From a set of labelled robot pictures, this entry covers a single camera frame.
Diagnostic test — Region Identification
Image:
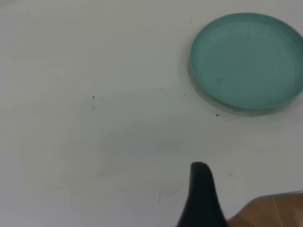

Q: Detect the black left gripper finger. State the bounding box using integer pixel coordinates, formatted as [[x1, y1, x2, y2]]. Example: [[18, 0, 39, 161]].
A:
[[175, 162, 229, 227]]

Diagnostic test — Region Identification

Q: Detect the green round plate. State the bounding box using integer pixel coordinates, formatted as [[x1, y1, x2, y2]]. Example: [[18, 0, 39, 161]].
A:
[[188, 12, 303, 117]]

